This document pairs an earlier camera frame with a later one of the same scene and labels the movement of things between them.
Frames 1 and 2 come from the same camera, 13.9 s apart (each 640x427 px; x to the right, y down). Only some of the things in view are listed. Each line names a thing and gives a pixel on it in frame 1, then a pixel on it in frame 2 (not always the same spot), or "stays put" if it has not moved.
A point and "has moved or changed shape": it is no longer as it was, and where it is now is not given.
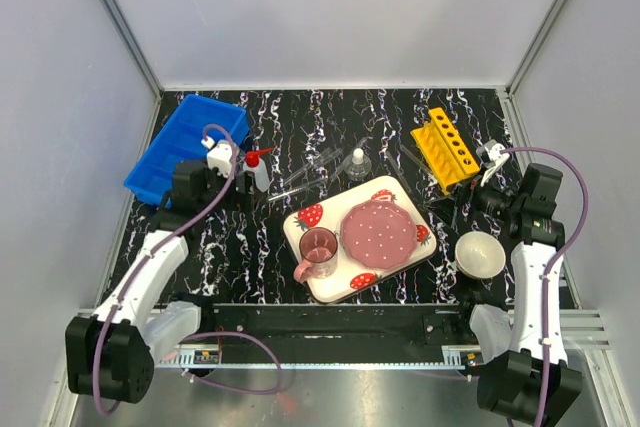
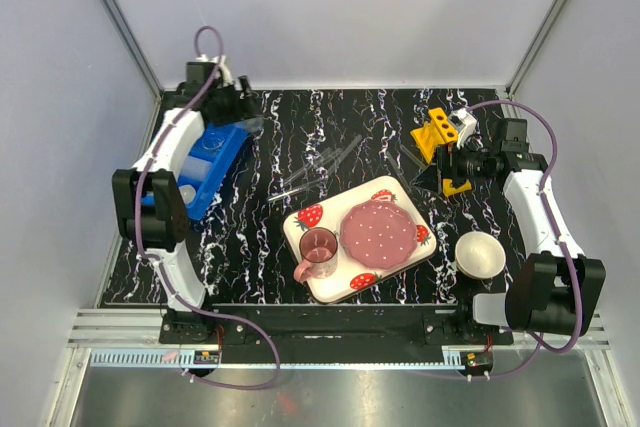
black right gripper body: [486, 200] to [465, 164]
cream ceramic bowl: [479, 255] stays put
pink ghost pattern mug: [319, 254] stays put
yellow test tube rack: [444, 151] stays put
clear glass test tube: [392, 158] stays put
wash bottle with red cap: [256, 165] has moved or changed shape
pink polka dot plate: [378, 234] stays put
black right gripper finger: [444, 207] to [429, 178]
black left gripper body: [216, 184] to [229, 105]
